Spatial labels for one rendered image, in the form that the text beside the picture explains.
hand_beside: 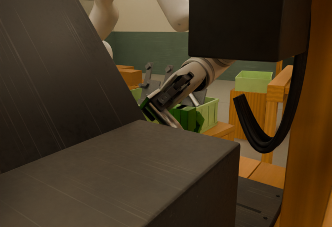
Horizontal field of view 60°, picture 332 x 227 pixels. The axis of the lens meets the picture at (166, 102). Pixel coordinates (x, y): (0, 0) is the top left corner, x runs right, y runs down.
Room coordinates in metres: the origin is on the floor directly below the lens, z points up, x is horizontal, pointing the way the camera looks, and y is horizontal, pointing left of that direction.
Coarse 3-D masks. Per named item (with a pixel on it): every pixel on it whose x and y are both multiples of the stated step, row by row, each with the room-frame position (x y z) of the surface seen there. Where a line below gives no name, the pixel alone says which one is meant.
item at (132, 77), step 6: (120, 66) 7.09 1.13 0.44; (126, 66) 7.09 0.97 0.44; (132, 66) 7.09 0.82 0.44; (120, 72) 6.27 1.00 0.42; (126, 72) 6.18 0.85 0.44; (132, 72) 6.15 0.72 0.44; (138, 72) 6.33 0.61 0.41; (126, 78) 6.18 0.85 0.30; (132, 78) 6.14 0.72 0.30; (138, 78) 6.32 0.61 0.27; (132, 84) 6.14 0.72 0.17
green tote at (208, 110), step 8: (136, 88) 2.03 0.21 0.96; (136, 96) 2.01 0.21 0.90; (208, 104) 1.62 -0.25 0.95; (216, 104) 1.71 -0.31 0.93; (200, 112) 1.55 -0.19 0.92; (208, 112) 1.62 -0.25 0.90; (216, 112) 1.71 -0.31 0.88; (208, 120) 1.62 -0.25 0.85; (216, 120) 1.72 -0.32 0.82; (208, 128) 1.64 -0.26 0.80
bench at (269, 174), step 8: (240, 160) 1.04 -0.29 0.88; (248, 160) 1.04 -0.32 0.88; (256, 160) 1.04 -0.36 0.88; (240, 168) 0.97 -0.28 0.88; (248, 168) 0.97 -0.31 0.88; (256, 168) 0.99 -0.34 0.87; (264, 168) 0.97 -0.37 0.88; (272, 168) 0.97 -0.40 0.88; (280, 168) 0.97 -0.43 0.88; (248, 176) 0.91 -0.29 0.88; (256, 176) 0.91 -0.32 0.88; (264, 176) 0.91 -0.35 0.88; (272, 176) 0.91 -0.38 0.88; (280, 176) 0.91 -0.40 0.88; (272, 184) 0.86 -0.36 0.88; (280, 184) 0.86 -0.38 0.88
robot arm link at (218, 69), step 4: (208, 60) 0.70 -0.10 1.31; (212, 60) 0.71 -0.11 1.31; (216, 60) 0.71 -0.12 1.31; (212, 64) 0.70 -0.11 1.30; (216, 64) 0.71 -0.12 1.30; (220, 64) 0.71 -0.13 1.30; (224, 64) 0.71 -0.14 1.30; (216, 68) 0.71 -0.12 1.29; (220, 68) 0.71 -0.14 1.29; (224, 68) 0.72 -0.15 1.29; (216, 72) 0.71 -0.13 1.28; (220, 72) 0.72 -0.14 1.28; (216, 76) 0.71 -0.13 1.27
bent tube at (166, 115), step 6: (156, 90) 0.57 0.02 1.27; (150, 96) 0.55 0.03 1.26; (144, 102) 0.55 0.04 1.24; (144, 108) 0.57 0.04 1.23; (150, 108) 0.55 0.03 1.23; (156, 114) 0.55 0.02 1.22; (162, 114) 0.55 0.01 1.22; (168, 114) 0.55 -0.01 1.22; (162, 120) 0.55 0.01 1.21; (168, 120) 0.54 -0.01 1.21; (174, 120) 0.55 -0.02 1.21; (174, 126) 0.54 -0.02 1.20; (180, 126) 0.55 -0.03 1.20
